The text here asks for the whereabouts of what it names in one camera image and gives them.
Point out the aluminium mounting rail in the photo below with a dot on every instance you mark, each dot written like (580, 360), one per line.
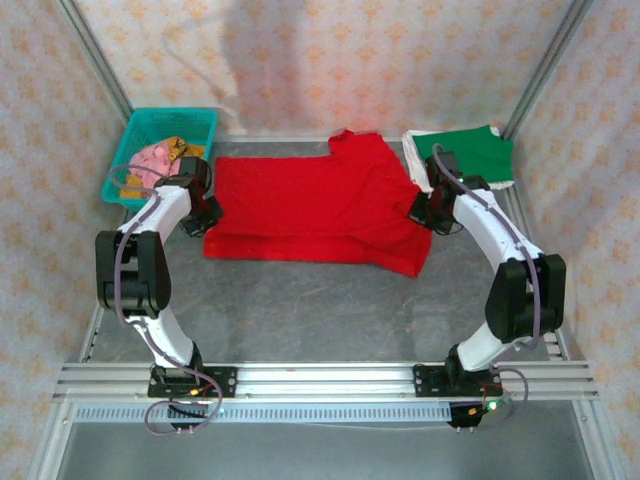
(325, 380)

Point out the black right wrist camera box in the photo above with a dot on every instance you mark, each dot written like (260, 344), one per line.
(442, 162)

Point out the aluminium frame post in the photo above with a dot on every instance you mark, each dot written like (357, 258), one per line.
(547, 65)
(95, 60)

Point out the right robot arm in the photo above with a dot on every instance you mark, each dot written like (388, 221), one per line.
(490, 225)

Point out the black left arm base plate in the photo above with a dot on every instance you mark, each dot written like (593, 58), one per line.
(227, 382)

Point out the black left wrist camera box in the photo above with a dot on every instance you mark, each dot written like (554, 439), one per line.
(195, 170)

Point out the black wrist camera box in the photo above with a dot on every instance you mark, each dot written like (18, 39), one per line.
(442, 162)
(195, 170)

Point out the red t-shirt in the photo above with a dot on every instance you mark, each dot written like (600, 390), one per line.
(310, 210)

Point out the folded green shirt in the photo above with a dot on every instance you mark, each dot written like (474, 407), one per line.
(412, 160)

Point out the pink t-shirt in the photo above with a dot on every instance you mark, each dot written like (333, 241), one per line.
(150, 160)

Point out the mustard yellow t-shirt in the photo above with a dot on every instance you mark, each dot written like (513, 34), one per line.
(192, 150)

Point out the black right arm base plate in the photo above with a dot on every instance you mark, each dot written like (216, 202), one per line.
(425, 382)

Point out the teal plastic basket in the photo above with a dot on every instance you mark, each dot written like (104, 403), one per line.
(165, 120)

